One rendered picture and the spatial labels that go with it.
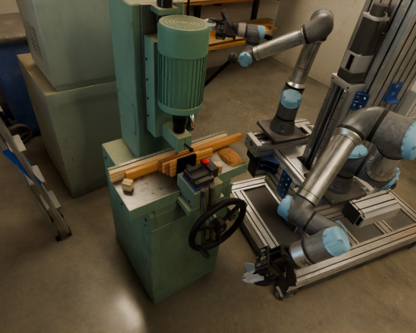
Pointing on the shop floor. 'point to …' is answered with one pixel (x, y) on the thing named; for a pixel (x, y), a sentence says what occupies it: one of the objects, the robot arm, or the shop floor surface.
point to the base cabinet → (162, 250)
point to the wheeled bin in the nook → (10, 72)
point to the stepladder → (7, 143)
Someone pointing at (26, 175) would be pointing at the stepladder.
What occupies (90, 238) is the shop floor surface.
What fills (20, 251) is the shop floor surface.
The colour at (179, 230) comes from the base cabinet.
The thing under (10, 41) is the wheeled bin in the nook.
